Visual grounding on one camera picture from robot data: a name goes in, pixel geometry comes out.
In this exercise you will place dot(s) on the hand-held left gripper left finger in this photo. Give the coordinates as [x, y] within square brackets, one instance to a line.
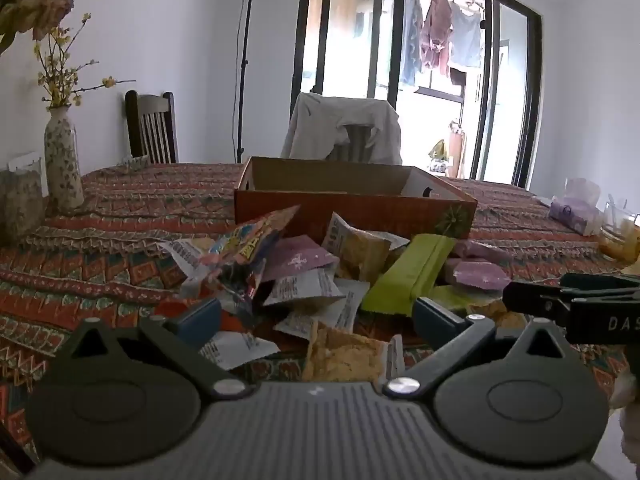
[197, 317]

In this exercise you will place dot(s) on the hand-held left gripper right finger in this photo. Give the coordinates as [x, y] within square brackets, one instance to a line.
[435, 317]

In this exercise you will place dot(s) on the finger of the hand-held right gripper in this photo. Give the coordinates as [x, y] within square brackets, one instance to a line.
[535, 300]
[600, 282]

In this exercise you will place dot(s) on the pale yellow snack packet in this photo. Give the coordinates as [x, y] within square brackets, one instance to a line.
[480, 305]

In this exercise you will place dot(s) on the green snack packet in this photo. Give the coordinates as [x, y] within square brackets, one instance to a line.
[410, 275]

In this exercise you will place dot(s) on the white snack packet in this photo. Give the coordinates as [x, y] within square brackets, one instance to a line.
[305, 287]
[340, 310]
[235, 350]
[182, 257]

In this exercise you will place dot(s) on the colourful cartoon snack packet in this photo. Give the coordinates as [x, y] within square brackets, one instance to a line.
[245, 255]

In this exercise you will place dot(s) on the clear crisp packet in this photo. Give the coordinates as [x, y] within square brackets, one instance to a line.
[345, 355]

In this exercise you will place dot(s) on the yellow crisp packet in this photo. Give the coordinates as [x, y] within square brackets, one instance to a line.
[360, 250]

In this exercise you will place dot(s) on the orange cardboard box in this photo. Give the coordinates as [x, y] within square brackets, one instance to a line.
[350, 210]

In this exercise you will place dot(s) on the person's right hand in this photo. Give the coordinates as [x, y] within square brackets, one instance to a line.
[629, 390]

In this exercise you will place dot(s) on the glass cup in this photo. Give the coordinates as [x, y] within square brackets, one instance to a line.
[617, 235]

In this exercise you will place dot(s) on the purple tissue pack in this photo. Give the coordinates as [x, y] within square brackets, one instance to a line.
[575, 205]

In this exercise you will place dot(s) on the yellow balcony object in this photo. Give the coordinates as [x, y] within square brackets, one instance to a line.
[439, 152]

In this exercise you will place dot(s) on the orange balcony object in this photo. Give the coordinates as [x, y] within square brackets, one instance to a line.
[456, 150]

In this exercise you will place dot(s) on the small floral cloth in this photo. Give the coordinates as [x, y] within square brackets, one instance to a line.
[134, 161]

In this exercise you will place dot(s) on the slatted chair under jacket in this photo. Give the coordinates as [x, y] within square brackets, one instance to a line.
[357, 145]

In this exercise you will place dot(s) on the black framed glass door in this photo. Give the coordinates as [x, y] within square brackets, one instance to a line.
[532, 100]

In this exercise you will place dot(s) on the dark wooden chair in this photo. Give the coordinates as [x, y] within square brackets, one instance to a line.
[150, 125]

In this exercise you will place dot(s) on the floral ceramic vase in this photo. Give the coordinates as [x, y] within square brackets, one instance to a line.
[62, 165]

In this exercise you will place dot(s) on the small dark hanging cloth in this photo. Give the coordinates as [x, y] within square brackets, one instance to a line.
[458, 82]

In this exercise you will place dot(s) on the black light stand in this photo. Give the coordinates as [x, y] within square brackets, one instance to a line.
[245, 60]

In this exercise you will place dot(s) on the hanging light blue shirt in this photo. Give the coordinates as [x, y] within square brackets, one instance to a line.
[467, 35]

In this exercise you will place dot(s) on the yellow flower branches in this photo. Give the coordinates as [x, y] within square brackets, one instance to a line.
[62, 72]

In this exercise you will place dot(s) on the hanging blue garment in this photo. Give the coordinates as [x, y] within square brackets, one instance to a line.
[411, 35]

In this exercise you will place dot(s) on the hanging maroon garment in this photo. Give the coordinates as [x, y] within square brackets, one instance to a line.
[436, 30]

